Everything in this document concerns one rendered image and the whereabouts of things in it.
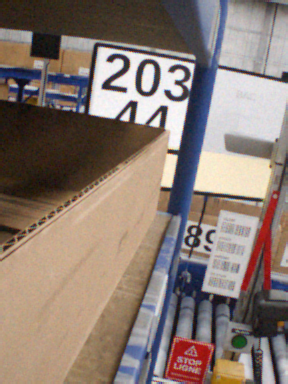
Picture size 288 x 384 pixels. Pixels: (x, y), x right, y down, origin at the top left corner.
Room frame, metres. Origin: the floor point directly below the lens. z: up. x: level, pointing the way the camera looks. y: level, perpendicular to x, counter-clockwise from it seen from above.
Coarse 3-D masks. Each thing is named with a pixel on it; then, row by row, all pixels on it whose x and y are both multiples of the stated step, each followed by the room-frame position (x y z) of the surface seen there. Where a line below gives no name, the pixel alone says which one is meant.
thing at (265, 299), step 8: (256, 296) 0.85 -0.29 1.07; (264, 296) 0.83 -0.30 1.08; (272, 296) 0.83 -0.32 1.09; (280, 296) 0.83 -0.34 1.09; (256, 304) 0.82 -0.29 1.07; (264, 304) 0.81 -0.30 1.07; (272, 304) 0.81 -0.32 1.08; (280, 304) 0.81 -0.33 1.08; (256, 312) 0.81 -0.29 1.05; (264, 312) 0.81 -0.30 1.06; (272, 312) 0.80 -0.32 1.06; (280, 312) 0.80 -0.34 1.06; (264, 320) 0.82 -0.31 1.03; (272, 320) 0.81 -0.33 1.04; (280, 320) 0.80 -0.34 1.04; (264, 328) 0.82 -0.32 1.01; (272, 328) 0.82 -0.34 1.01; (256, 336) 0.82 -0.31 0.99; (264, 336) 0.81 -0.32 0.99; (272, 336) 0.81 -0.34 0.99
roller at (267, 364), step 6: (258, 342) 1.18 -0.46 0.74; (264, 342) 1.17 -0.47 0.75; (258, 348) 1.14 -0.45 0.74; (264, 348) 1.14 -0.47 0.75; (264, 354) 1.10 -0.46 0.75; (264, 360) 1.07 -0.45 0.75; (270, 360) 1.08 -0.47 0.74; (264, 366) 1.04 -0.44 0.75; (270, 366) 1.05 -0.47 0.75; (258, 372) 1.03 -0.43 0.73; (264, 372) 1.01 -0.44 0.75; (270, 372) 1.01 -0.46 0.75; (258, 378) 1.01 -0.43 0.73; (264, 378) 0.99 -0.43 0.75; (270, 378) 0.98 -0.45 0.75
